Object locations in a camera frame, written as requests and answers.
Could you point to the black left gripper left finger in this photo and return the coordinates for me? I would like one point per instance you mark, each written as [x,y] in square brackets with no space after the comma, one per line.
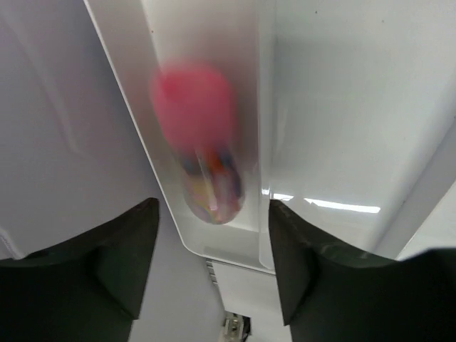
[89,288]

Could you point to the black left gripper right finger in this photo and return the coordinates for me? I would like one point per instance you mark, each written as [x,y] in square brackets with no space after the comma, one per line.
[332,291]

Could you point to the pink cap clear tube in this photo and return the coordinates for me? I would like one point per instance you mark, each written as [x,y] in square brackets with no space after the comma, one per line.
[196,110]

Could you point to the white divided plastic tray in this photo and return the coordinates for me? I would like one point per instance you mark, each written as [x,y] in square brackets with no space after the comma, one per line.
[346,113]

